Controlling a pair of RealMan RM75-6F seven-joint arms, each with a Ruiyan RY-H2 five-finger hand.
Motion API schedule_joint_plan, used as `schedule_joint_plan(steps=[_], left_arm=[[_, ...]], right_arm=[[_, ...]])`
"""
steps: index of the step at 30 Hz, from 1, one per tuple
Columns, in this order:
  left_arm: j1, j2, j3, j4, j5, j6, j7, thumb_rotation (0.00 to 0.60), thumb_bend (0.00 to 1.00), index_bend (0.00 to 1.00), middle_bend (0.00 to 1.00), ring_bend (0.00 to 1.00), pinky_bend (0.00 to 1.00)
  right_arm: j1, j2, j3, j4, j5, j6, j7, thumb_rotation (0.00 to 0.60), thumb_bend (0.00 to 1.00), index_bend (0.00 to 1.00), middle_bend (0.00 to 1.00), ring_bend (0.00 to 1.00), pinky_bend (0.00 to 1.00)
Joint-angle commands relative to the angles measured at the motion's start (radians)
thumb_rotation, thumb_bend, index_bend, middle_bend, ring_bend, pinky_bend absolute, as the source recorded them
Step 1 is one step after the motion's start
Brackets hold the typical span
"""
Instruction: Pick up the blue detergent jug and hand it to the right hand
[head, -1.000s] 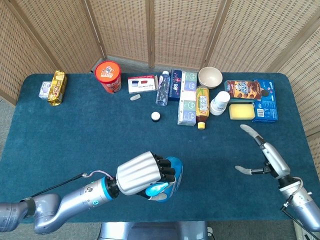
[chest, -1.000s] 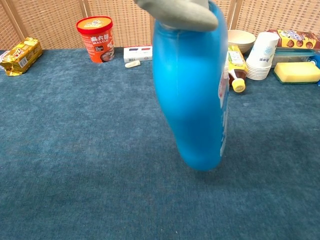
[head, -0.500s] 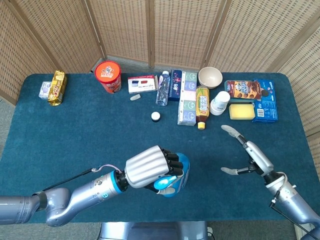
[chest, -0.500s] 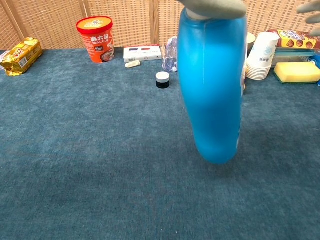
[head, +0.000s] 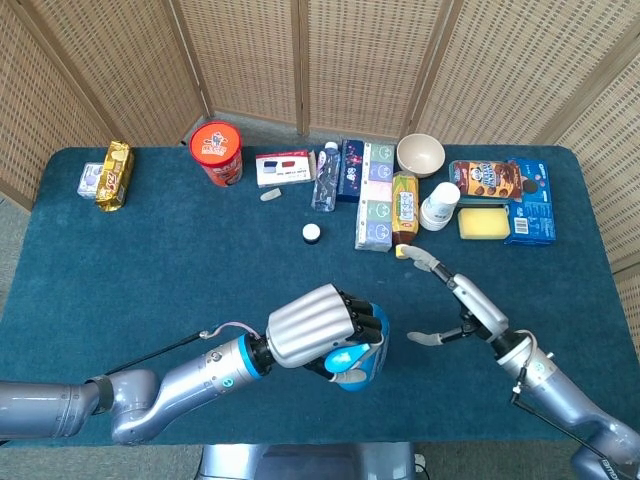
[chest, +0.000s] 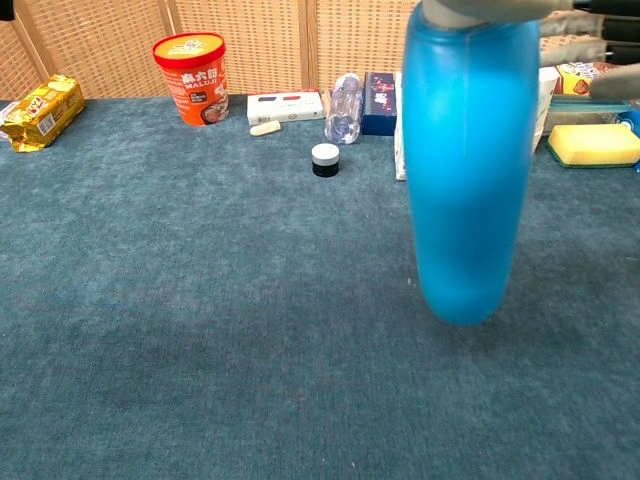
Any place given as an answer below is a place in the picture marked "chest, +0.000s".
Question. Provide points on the clear container with teal lid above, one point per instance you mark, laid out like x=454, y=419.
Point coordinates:
x=585, y=112

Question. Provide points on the gold foil biscuit packet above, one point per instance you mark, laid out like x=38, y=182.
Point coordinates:
x=42, y=112

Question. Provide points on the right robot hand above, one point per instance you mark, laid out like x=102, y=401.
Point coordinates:
x=500, y=9

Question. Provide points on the blue detergent pump bottle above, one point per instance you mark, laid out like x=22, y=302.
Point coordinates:
x=465, y=175

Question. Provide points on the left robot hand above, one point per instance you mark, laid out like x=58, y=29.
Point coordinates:
x=6, y=8

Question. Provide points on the clear plastic water bottle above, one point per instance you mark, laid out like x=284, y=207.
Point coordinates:
x=345, y=112

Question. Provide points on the chocolate cookie box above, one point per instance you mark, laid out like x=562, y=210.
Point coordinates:
x=575, y=77

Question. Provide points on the teal table cloth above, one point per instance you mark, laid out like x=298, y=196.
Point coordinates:
x=250, y=325

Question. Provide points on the yellow sponge with green base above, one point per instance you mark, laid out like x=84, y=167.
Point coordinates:
x=595, y=142

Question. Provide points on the stack of white paper cups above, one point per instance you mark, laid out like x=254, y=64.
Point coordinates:
x=546, y=100

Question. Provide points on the small white oblong eraser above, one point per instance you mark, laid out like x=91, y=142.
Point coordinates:
x=265, y=128

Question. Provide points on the black jar with white lid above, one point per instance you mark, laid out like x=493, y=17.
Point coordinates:
x=325, y=160

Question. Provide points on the white flat box red blue print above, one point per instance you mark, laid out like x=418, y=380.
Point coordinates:
x=285, y=107

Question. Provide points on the dark blue carton box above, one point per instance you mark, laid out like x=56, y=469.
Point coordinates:
x=378, y=105

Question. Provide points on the blue packet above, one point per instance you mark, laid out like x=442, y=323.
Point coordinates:
x=632, y=121

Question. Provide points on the woven rattan folding screen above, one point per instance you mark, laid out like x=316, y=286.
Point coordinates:
x=280, y=45

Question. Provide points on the red instant noodle cup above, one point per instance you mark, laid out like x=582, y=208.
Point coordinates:
x=197, y=82

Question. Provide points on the pale green tissue pack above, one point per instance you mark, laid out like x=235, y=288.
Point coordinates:
x=400, y=155
x=399, y=95

